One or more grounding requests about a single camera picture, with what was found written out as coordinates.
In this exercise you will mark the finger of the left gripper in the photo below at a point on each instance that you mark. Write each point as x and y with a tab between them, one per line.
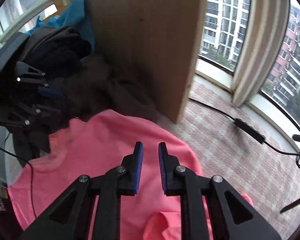
36	78
29	114

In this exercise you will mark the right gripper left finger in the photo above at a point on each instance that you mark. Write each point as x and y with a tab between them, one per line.
90	207

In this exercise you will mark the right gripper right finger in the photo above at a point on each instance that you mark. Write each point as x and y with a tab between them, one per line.
210	207

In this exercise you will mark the pink t-shirt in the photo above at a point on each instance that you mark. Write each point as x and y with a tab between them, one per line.
93	148

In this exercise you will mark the black garment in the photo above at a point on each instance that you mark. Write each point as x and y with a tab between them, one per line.
58	53

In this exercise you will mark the dark brown garment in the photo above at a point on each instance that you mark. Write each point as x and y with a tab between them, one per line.
100	86

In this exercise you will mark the blue garment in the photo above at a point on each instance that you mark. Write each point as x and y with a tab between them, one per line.
77	16

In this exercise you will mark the pink plaid tablecloth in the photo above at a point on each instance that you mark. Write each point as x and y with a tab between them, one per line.
271	180

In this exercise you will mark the wooden board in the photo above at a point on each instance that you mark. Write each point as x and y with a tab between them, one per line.
160	38

